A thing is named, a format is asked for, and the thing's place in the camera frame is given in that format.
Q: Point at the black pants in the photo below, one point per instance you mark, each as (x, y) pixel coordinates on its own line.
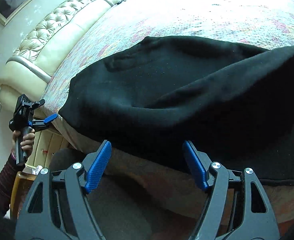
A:
(233, 101)

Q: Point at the left forearm dark sleeve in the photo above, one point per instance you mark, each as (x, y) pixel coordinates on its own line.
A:
(7, 179)

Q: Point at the floral bedspread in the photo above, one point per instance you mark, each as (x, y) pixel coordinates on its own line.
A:
(132, 184)

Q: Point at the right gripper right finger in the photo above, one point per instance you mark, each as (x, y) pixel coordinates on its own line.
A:
(237, 206)

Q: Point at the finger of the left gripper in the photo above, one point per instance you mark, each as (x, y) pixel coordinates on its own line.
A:
(43, 124)
(36, 103)

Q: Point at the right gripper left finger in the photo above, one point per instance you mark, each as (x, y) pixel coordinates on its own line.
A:
(41, 215)

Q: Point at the left hand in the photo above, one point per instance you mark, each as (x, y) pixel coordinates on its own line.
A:
(26, 144)

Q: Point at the cream tufted headboard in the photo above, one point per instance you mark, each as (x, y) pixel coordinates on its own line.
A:
(32, 65)

